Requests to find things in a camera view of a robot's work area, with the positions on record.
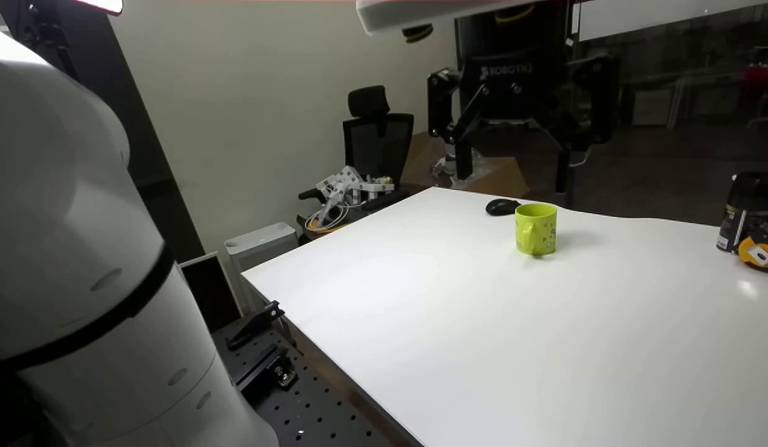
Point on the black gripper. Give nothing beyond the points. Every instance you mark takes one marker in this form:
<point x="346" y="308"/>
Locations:
<point x="519" y="64"/>

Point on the yellow-green mug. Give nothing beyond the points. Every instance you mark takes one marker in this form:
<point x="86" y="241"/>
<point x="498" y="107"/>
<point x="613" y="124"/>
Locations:
<point x="535" y="228"/>

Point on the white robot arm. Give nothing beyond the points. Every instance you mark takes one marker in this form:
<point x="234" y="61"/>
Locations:
<point x="95" y="315"/>

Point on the black computer mouse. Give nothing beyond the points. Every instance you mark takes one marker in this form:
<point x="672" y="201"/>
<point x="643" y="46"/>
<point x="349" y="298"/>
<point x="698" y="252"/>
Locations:
<point x="501" y="206"/>

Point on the black office chair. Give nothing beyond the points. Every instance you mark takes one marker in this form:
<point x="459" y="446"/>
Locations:
<point x="377" y="138"/>

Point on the white box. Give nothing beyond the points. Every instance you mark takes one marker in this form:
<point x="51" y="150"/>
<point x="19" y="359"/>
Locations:
<point x="263" y="244"/>

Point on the black perforated breadboard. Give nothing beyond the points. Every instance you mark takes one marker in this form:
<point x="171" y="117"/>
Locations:
<point x="293" y="396"/>

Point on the dark rectangular box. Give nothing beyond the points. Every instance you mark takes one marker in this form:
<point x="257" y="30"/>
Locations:
<point x="212" y="289"/>

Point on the black clamp bracket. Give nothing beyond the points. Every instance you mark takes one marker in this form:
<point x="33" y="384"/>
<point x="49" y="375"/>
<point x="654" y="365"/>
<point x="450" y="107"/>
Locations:
<point x="257" y="324"/>

